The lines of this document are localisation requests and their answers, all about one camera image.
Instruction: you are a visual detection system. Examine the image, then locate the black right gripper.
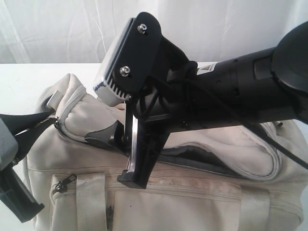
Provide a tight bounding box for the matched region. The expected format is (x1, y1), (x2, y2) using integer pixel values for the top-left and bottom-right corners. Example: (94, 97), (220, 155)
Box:
(108, 37), (197, 189)

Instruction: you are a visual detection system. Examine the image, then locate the cream white duffel bag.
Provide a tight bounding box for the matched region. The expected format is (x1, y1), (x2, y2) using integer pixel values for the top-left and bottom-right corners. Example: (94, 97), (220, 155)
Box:
(23, 74), (308, 231)

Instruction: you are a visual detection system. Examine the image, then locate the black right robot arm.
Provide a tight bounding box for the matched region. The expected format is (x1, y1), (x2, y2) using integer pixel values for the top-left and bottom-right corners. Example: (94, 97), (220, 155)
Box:
(108, 23), (308, 189)

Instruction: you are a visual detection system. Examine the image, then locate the white backdrop curtain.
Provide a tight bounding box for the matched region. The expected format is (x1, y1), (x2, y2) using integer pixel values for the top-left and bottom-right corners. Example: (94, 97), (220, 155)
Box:
(0, 0), (308, 64)

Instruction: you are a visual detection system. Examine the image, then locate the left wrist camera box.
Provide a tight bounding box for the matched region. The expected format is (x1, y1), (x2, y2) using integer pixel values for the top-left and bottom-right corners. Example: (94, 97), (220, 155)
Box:
(0, 114), (19, 171)

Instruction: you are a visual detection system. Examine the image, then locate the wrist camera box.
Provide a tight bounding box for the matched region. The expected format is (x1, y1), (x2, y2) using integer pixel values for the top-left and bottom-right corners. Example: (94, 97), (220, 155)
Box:
(0, 114), (19, 171)
(93, 12), (162, 107)

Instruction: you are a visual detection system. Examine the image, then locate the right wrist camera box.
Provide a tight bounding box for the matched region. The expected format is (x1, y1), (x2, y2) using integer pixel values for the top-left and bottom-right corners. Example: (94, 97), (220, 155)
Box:
(93, 12), (162, 107)

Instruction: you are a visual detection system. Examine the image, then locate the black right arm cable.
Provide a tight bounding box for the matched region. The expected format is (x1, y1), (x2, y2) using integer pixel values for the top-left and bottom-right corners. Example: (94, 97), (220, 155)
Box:
(154, 74), (308, 169)

